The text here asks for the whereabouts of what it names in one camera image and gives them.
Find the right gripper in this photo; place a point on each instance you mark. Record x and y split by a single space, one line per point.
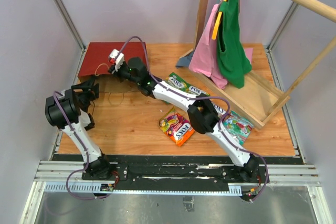
117 73

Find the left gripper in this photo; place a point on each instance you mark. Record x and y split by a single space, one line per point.
88 88

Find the green snack packet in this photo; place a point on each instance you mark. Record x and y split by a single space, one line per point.
195 90

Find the orange Fox's candy packet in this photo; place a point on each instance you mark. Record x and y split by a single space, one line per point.
176 127

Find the pink shirt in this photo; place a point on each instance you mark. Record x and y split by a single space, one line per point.
204 60

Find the purple snack packet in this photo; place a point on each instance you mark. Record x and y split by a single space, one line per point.
221 112

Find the green shirt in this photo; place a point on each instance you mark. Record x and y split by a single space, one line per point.
232 61

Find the teal Fox's candy packet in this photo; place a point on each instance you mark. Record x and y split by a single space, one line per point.
238 127

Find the yellow hanger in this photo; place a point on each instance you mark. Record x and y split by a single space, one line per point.
226 18

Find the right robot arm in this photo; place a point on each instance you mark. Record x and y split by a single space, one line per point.
202 114

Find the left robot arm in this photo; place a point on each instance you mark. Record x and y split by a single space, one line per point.
68 112

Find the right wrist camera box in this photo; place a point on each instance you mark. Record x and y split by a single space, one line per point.
116 59

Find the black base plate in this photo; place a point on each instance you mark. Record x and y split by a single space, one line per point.
165 174

